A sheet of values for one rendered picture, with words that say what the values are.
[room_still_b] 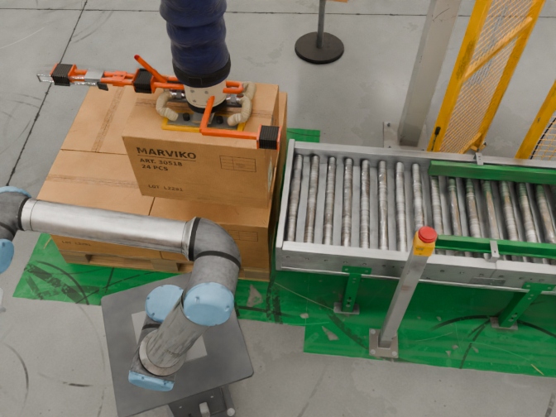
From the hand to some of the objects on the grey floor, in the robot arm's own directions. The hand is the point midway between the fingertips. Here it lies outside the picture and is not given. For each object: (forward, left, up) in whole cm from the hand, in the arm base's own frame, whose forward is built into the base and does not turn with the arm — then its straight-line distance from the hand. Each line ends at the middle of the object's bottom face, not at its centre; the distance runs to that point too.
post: (-31, -155, -114) cm, 195 cm away
